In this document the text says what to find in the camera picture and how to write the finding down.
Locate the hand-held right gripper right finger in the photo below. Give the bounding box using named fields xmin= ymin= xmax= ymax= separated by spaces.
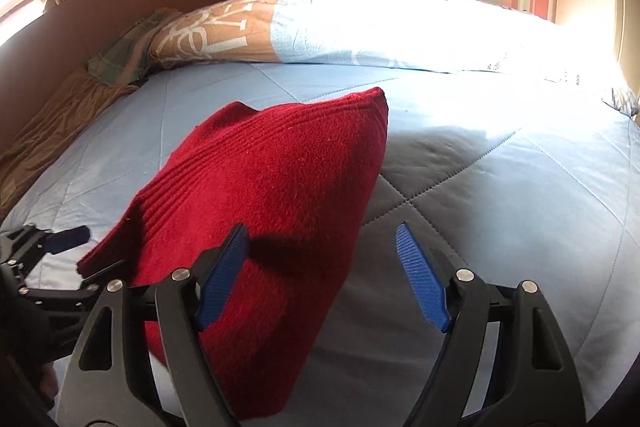
xmin=395 ymin=221 xmax=587 ymax=427

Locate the light blue quilted blanket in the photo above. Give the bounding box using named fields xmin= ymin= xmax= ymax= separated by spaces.
xmin=0 ymin=57 xmax=640 ymax=427

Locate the green plaid cloth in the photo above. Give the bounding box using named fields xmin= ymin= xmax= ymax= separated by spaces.
xmin=87 ymin=7 xmax=186 ymax=86

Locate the person's left hand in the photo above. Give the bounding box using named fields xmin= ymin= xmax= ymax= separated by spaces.
xmin=30 ymin=357 xmax=60 ymax=403

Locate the white patterned pillow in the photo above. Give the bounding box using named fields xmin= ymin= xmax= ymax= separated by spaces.
xmin=150 ymin=0 xmax=626 ymax=85

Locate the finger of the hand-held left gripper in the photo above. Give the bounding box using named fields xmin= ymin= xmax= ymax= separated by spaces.
xmin=20 ymin=258 xmax=127 ymax=304
xmin=0 ymin=224 xmax=92 ymax=279

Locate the red knitted sweater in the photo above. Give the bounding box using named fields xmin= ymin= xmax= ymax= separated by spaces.
xmin=77 ymin=87 xmax=391 ymax=420

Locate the blue floral pillow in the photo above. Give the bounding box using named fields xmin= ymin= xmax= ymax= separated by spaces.
xmin=600 ymin=86 xmax=640 ymax=118

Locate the brown pleated cloth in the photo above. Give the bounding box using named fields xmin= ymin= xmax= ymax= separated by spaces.
xmin=0 ymin=67 xmax=140 ymax=220

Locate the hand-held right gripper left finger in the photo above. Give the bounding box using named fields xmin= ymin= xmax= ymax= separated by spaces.
xmin=56 ymin=223 xmax=251 ymax=427

